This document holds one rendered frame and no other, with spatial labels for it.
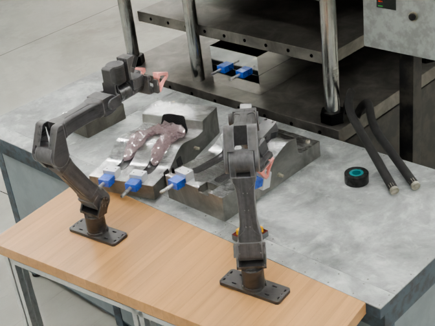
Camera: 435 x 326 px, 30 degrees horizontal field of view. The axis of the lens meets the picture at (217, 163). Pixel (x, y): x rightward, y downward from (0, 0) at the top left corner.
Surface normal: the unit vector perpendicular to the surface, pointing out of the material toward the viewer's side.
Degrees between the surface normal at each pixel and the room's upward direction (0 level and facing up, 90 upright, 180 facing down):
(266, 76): 90
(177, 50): 0
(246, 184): 84
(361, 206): 0
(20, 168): 90
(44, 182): 90
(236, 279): 0
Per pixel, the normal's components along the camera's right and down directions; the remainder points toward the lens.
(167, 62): -0.11, -0.86
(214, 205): -0.68, 0.42
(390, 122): 0.72, 0.27
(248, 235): -0.07, 0.40
